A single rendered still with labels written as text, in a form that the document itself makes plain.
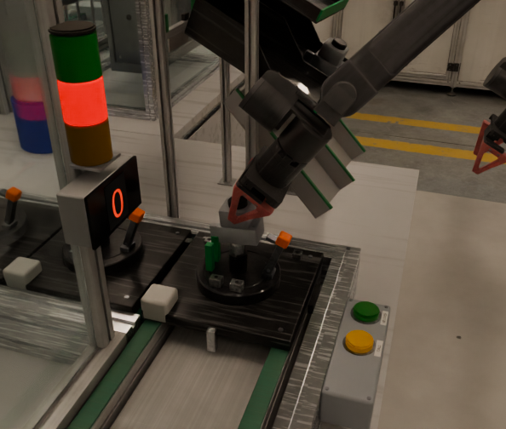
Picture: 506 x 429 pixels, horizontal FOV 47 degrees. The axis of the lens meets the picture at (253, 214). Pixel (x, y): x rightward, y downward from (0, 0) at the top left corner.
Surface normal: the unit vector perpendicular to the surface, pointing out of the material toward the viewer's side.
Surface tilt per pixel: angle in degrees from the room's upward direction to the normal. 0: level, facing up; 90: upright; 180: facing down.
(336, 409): 90
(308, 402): 0
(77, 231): 90
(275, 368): 0
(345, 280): 0
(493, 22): 90
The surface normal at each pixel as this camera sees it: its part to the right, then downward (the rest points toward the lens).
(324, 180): 0.63, -0.44
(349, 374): 0.00, -0.86
